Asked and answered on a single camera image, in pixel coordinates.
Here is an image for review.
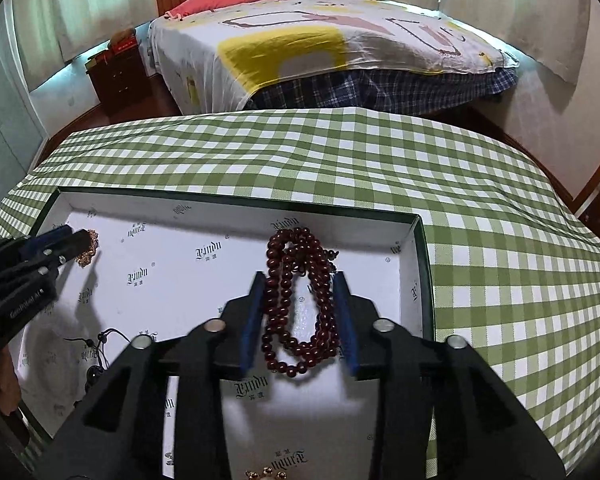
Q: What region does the person's left hand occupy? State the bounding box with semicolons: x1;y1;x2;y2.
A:
0;351;22;416

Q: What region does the dark red bead necklace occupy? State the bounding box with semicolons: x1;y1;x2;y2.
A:
261;227;342;376

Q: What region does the dark green shallow box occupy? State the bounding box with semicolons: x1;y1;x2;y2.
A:
0;187;436;480

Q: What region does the frosted glass wardrobe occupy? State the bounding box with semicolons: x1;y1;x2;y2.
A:
0;35;46;226

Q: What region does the gold chain necklace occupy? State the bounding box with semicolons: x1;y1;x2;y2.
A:
77;229;102;268

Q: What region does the blue plaid bed sheet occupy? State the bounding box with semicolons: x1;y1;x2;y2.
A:
242;67;521;116

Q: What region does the green checkered tablecloth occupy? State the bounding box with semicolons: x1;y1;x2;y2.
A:
0;107;600;480

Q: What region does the dark wooden nightstand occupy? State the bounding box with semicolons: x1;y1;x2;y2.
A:
86;42;156;116

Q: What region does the pink pillow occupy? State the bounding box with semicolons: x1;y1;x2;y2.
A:
162;0;293;20

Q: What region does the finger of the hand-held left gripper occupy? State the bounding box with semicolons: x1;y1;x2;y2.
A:
10;225;77;261
27;229;98;281

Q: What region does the patterned white bedspread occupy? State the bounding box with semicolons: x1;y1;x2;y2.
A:
148;0;520;113

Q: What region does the red box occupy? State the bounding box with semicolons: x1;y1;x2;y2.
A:
107;27;141;56

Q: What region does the black cord pendant necklace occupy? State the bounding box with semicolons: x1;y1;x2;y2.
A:
62;327;131;403

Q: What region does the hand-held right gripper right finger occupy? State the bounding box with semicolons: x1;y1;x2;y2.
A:
332;270;568;480

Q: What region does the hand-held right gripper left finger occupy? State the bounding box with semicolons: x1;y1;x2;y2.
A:
32;271;268;480

